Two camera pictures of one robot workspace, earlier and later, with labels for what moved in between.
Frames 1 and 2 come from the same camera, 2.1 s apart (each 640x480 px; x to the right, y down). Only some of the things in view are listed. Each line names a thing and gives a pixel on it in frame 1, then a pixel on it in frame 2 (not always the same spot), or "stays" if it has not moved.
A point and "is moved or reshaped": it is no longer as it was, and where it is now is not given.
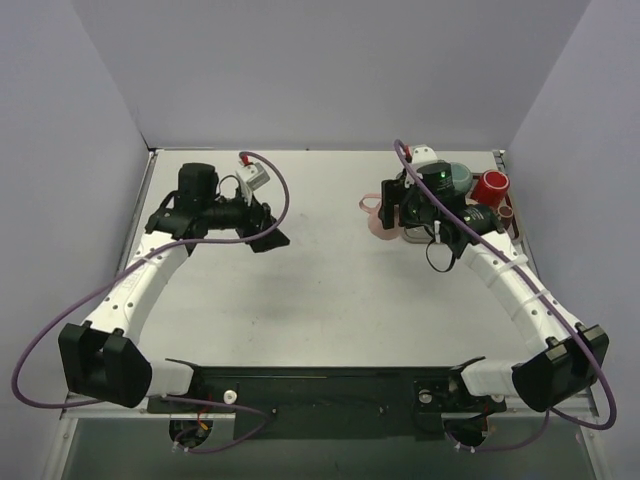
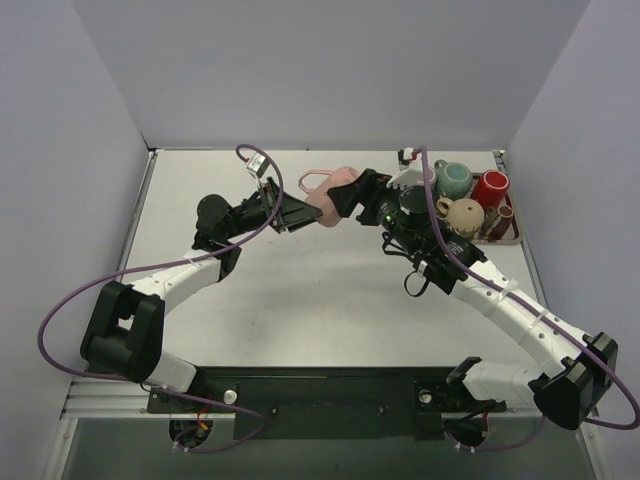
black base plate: [330, 403] stays
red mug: [490, 188] stays
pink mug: [375, 222] is moved or reshaped
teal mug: [462, 176] stays
